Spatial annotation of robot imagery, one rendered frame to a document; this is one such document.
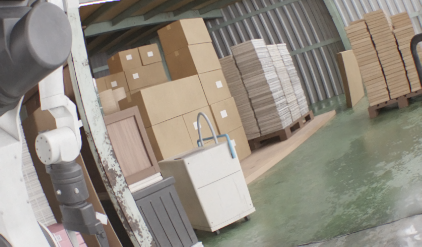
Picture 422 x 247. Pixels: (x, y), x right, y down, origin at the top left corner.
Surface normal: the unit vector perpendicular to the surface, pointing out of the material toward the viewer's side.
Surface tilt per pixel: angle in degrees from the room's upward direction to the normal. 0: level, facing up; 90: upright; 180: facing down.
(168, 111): 90
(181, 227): 90
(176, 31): 89
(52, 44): 90
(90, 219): 102
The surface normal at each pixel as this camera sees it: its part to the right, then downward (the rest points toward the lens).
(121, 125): 0.75, -0.25
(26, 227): 0.85, -0.33
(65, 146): 0.91, -0.10
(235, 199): 0.45, -0.14
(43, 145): -0.39, 0.16
